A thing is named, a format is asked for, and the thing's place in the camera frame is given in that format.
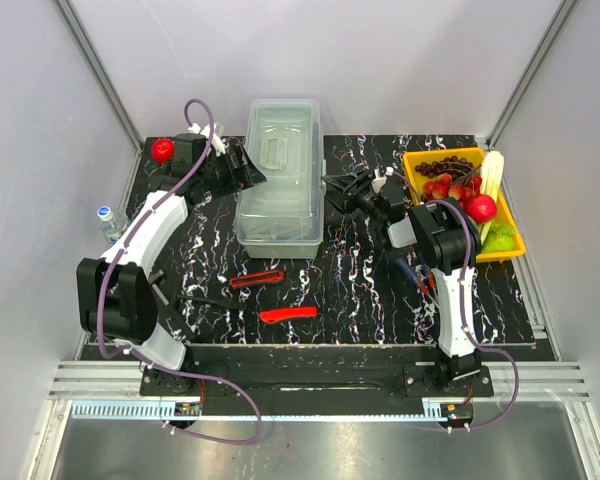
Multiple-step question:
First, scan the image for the yellow plastic fruit tray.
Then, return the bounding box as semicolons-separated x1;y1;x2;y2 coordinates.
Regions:
403;147;526;263

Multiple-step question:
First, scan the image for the red plastic apple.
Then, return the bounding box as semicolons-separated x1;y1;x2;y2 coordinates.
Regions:
151;138;175;164

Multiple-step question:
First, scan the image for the blue handled screwdriver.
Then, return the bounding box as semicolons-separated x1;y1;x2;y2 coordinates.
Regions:
396;258;429;295

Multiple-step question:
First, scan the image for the aluminium frame post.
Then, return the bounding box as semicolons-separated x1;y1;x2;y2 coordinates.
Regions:
52;0;146;151
484;0;581;150

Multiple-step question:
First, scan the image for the green pepper toy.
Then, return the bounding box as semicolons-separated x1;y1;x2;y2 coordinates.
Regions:
482;223;515;253

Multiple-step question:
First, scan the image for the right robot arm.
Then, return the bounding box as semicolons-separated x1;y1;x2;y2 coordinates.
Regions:
322;169;481;396

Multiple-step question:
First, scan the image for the white corn cob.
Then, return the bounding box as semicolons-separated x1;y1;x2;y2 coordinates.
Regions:
480;151;504;201

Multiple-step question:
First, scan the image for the aluminium frame post left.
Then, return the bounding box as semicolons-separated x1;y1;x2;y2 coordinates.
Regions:
52;0;146;151

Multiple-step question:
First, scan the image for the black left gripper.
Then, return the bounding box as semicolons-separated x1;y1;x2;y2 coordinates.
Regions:
199;145;267;200

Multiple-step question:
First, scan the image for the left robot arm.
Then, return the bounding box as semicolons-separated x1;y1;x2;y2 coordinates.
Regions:
76;130;266;395

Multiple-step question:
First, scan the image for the small hammer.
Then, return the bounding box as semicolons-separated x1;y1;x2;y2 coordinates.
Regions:
148;269;170;306

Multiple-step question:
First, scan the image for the translucent green tool box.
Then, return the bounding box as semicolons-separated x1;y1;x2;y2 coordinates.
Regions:
235;99;326;260

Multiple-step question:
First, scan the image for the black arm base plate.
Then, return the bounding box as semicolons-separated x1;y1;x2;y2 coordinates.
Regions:
138;362;495;419

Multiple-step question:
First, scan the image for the aluminium front rail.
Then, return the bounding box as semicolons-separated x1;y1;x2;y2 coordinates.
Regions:
49;360;589;422

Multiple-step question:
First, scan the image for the clear water bottle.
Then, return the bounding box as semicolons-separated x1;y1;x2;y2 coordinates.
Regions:
97;206;129;245

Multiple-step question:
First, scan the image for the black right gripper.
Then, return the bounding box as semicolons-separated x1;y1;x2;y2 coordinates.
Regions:
320;169;384;225

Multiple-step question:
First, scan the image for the black handled tool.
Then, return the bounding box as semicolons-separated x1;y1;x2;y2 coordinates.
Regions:
177;294;244;310

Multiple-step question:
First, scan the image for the black marble pattern mat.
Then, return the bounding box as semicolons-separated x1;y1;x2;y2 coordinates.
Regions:
153;134;536;346

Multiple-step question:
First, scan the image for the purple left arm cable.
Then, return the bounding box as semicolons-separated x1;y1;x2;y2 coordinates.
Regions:
95;98;265;445

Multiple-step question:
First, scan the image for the red utility knife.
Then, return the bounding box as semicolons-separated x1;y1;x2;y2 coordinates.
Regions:
259;306;318;325
229;270;285;289

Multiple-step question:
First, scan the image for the dark purple grape bunch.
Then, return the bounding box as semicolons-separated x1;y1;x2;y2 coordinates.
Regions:
414;156;475;180

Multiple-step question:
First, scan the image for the aluminium frame post right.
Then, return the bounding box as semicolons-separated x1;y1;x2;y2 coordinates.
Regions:
484;0;581;150

